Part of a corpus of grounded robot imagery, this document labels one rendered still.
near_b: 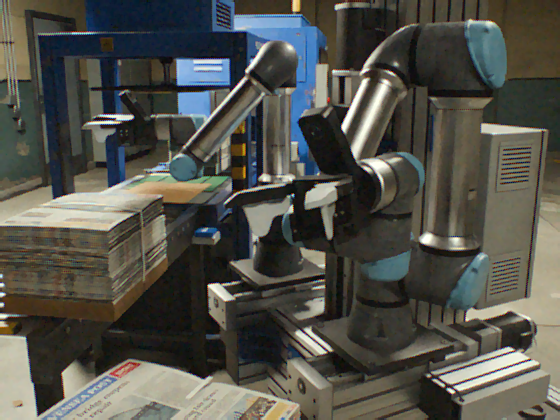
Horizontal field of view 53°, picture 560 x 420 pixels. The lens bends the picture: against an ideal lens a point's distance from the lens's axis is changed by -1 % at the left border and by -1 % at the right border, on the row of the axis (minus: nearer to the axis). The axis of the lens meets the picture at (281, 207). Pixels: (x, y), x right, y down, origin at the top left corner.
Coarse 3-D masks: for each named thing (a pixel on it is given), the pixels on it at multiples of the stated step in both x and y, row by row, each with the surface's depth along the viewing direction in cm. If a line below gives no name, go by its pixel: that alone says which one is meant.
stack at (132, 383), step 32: (96, 384) 101; (128, 384) 101; (160, 384) 101; (192, 384) 101; (224, 384) 101; (64, 416) 91; (96, 416) 91; (128, 416) 91; (160, 416) 91; (192, 416) 91; (224, 416) 91; (256, 416) 91; (288, 416) 91
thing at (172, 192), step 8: (144, 184) 298; (152, 184) 298; (160, 184) 298; (168, 184) 298; (176, 184) 298; (184, 184) 298; (192, 184) 298; (200, 184) 298; (208, 184) 298; (128, 192) 278; (136, 192) 278; (144, 192) 278; (152, 192) 278; (160, 192) 278; (168, 192) 278; (176, 192) 278; (184, 192) 278; (192, 192) 278; (200, 192) 278; (168, 200) 261; (176, 200) 261; (184, 200) 261
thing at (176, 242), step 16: (192, 208) 245; (176, 224) 219; (192, 224) 236; (176, 240) 215; (176, 256) 216; (48, 320) 133; (64, 320) 134; (80, 320) 140; (96, 320) 150; (32, 336) 126; (48, 336) 126; (64, 336) 133; (80, 336) 141; (96, 336) 150; (32, 352) 126; (48, 352) 126; (64, 352) 133; (80, 352) 141; (32, 368) 127; (48, 368) 127; (64, 368) 134; (48, 384) 128
